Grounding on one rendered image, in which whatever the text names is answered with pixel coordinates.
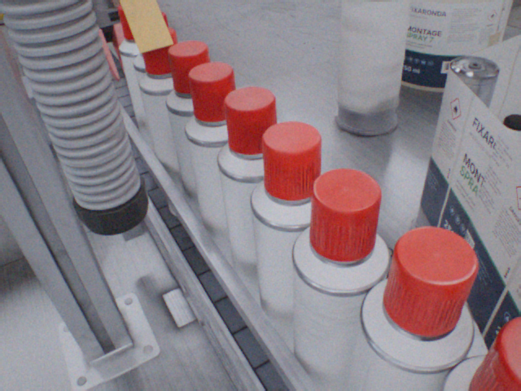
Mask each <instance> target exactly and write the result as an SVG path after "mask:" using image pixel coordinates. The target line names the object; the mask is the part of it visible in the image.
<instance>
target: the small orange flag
mask: <svg viewBox="0 0 521 391"><path fill-rule="evenodd" d="M119 2H120V4H121V6H122V8H123V11H124V13H125V16H126V19H127V20H128V22H129V26H130V27H129V28H130V30H131V33H132V34H133V37H134V40H135V42H136V44H137V47H138V50H139V52H140V53H143V52H147V51H153V50H156V49H160V48H163V47H166V46H173V45H174V44H173V39H172V37H171V35H170V33H169V30H168V27H167V25H166V23H165V21H164V17H163V15H162V13H161V11H160V8H159V5H158V3H157V1H156V0H119Z"/></svg>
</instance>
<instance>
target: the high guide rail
mask: <svg viewBox="0 0 521 391"><path fill-rule="evenodd" d="M117 102H118V100H117ZM118 104H119V106H120V111H121V113H122V116H123V121H124V124H125V130H126V132H127V134H128V137H129V141H130V143H131V144H132V146H133V147H134V149H135V151H136V152H137V153H138V154H139V155H140V157H141V158H142V162H143V163H144V165H145V166H146V167H147V169H148V171H149V172H150V174H151V176H152V177H153V179H154V181H155V183H156V184H157V186H158V187H159V189H160V191H162V193H163V194H164V196H165V198H166V200H167V201H168V202H169V205H170V206H171V208H172V210H173V211H174V212H175V214H176V215H177V217H178V219H179V220H180V222H181V223H182V225H183V226H184V228H185V229H186V232H187V234H188V235H189V236H190V238H191V240H193V241H194V243H195V246H196V248H197V249H198V250H199V252H200V254H201V255H202V257H203V258H204V260H205V261H206V262H207V264H208V266H209V267H210V269H211V270H212V272H213V274H214V276H215V277H216V279H217V281H219V283H220V284H221V286H222V287H223V288H224V290H225V293H226V295H227V296H228V297H229V299H230V301H231V302H233V304H234V306H235V307H236V309H237V311H238V312H239V314H240V316H241V317H242V319H243V321H244V322H245V323H246V325H248V327H249V329H250V330H251V332H252V334H253V335H254V337H255V338H256V340H257V341H258V343H259V344H260V347H261V348H262V350H263V351H265V353H266V355H267V357H268V358H269V360H270V361H271V363H272V364H273V366H274V368H275V369H276V371H277V372H278V374H279V375H280V377H281V378H282V380H283V382H284V384H285V385H286V386H287V388H288V389H290V390H291V391H320V390H319V389H318V387H317V386H316V385H315V384H314V382H313V380H312V379H311V377H310V376H309V374H307V373H306V371H305V370H304V368H303V367H302V366H301V365H300V363H299V361H298V360H297V358H296V356H295V355H294V354H293V353H292V352H291V350H290V348H289V347H288V345H287V343H286V342H285V341H284V339H283V338H282V337H281V336H280V335H279V334H278V332H277V331H276V329H275V328H274V326H273V324H272V323H271V322H270V321H269V319H268V318H267V316H266V315H265V312H264V311H263V310H262V309H261V308H260V307H259V305H258V304H257V302H256V300H255V299H254V297H253V296H252V294H251V293H250V292H249V290H248V288H246V286H245V285H244V284H243V282H242V280H241V279H240V278H239V276H238V275H237V272H236V271H235V270H234V269H233V268H232V266H231V265H230V263H229V262H228V261H227V260H226V258H225V255H224V254H223V252H222V251H221V250H220V249H219V248H218V247H217V245H216V244H215V241H214V240H213V238H212V236H211V235H210V234H209V233H208V232H207V231H206V229H205V227H204V225H203V224H202V223H201V221H200V220H199V219H198V217H197V215H196V213H195V212H193V210H192V209H191V207H190V206H189V205H188V202H187V201H186V199H185V198H184V196H183V195H182V193H181V192H180V191H179V188H177V187H176V185H175V184H174V182H173V180H172V179H171V178H170V177H169V174H168V173H167V171H166V170H165V168H164V166H163V165H162V164H161V163H160V162H159V161H158V159H157V157H156V156H155V154H154V152H153V151H152V150H151V149H150V147H149V146H148V144H147V141H146V140H145V139H144V137H143V136H142V135H141V133H140V132H139V130H138V129H137V127H136V126H135V124H134V122H133V121H132V119H131V118H130V116H129V115H128V113H127V112H126V110H125V109H124V108H123V106H122V105H120V103H119V102H118Z"/></svg>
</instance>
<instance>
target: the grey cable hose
mask: <svg viewBox="0 0 521 391"><path fill-rule="evenodd" d="M92 7H93V3H92V0H0V12H1V13H5V15H4V16H3V20H4V22H5V23H4V24H5V25H6V26H7V27H9V29H8V33H9V36H10V38H11V39H12V40H14V45H13V47H14V49H15V51H16V52H17V53H18V54H19V55H18V58H19V61H20V63H21V64H22V65H23V66H24V67H23V71H24V75H25V76H26V77H27V78H28V83H29V86H30V87H31V88H32V89H33V97H34V98H35V99H36V100H37V106H38V108H39V109H40V112H41V116H42V119H43V120H44V122H45V123H46V128H47V129H48V134H49V137H50V139H51V141H52V142H53V147H54V149H55V150H56V154H57V157H58V158H59V160H60V164H61V165H62V167H63V171H64V173H65V175H66V177H67V179H68V183H69V184H70V186H71V190H72V193H73V200H72V204H73V206H74V209H75V211H76V213H77V216H78V218H79V219H80V220H81V221H82V222H83V223H84V224H85V225H86V227H87V229H88V230H90V231H91V232H93V233H95V234H97V235H118V234H121V233H124V232H126V231H129V230H131V229H133V228H134V227H136V226H138V225H139V224H140V223H141V222H142V221H143V220H144V217H145V216H146V215H147V211H148V205H149V197H148V191H147V185H146V182H145V179H144V177H143V176H142V175H141V174H138V170H137V167H136V164H135V161H134V155H133V152H132V150H131V146H130V143H129V137H128V134H127V132H126V130H125V124H124V121H123V116H122V113H121V111H120V106H119V104H118V102H117V100H118V96H117V93H116V91H115V89H116V88H115V85H114V83H113V81H112V75H111V72H110V70H109V65H108V61H107V59H106V58H105V57H106V54H105V50H104V49H103V47H102V45H103V39H102V37H101V36H100V35H99V32H100V30H99V26H98V24H97V23H95V21H96V16H95V13H94V11H93V10H92Z"/></svg>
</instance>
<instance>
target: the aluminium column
mask: <svg viewBox="0 0 521 391"><path fill-rule="evenodd" d="M9 49H10V48H9V46H8V44H7V40H6V39H5V37H4V35H3V32H2V30H1V28H0V214H1V216H2V218H3V220H4V222H5V223H6V225H7V227H8V229H9V231H10V232H11V234H12V235H13V237H14V239H15V241H16V243H17V244H18V245H19V246H20V250H21V251H22V253H23V254H24V256H25V258H26V259H27V261H28V263H29V265H30V266H31V267H32V269H33V271H34V274H35V275H36V276H37V279H38V280H39V282H40V284H41V285H42V287H43V288H44V290H45V292H46V293H47V294H48V295H49V297H50V299H51V301H52V303H53V304H54V306H55V308H56V309H57V311H58V312H59V315H60V316H61V318H62V320H63V321H64V323H65V324H66V327H67V329H68V330H69V332H70V333H71V335H72V336H73V337H74V339H75V341H76V342H77V344H78V345H79V347H80V348H81V351H82V352H83V354H84V355H85V357H86V359H87V360H88V362H89V364H90V365H91V366H93V365H94V364H96V363H98V362H101V361H103V360H105V359H107V358H110V357H111V356H113V355H115V354H118V353H119V352H123V351H125V350H127V349H129V348H131V347H133V346H134V344H133V342H132V339H131V337H130V334H129V330H128V328H127V326H126V323H125V320H124V318H123V317H122V314H121V312H120V310H119V307H118V305H117V303H116V299H115V297H114V296H113V293H112V290H111V289H110V288H109V286H108V283H107V280H106V278H105V276H104V274H103V271H102V269H101V267H100V265H99V261H98V259H97V257H96V255H95V253H94V250H93V249H92V248H91V245H90V242H89V240H88V238H87V235H86V233H85V231H84V228H83V225H82V224H81V220H80V219H79V218H78V216H77V213H76V211H75V209H74V206H73V204H72V199H71V197H70V195H69V193H68V190H67V188H66V185H65V183H64V181H63V178H62V176H61V174H60V172H59V169H58V166H57V164H56V162H55V159H54V157H53V155H52V153H51V150H50V148H49V146H48V143H47V141H46V138H45V135H44V132H43V129H42V127H41V125H40V122H39V120H38V119H37V115H36V113H35V111H34V110H33V106H32V104H31V101H30V98H29V96H28V92H27V90H26V89H25V86H24V83H23V81H22V79H21V77H20V74H19V70H18V68H17V66H16V64H15V61H14V59H13V57H12V55H11V52H10V50H9Z"/></svg>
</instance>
